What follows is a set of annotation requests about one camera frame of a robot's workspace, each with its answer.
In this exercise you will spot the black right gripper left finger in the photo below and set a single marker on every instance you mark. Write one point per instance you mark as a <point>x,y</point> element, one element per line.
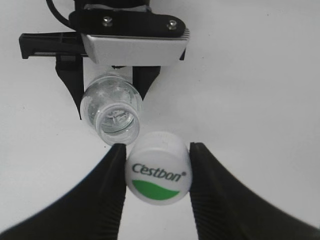
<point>92,210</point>

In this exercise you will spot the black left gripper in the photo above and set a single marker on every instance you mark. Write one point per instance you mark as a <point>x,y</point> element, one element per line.
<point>53,47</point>

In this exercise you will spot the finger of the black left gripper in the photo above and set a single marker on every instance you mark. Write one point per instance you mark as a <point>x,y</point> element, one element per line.
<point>143,77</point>

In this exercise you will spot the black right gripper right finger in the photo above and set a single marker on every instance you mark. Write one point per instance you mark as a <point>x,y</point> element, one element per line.
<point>225,209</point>

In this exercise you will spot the clear Cestbon water bottle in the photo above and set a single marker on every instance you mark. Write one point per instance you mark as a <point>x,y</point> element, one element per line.
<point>111,106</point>

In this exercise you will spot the white green bottle cap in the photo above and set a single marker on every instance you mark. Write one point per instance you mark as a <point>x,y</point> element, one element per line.
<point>158,169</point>

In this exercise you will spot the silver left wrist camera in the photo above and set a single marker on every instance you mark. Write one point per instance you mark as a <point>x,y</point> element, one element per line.
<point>128,23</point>

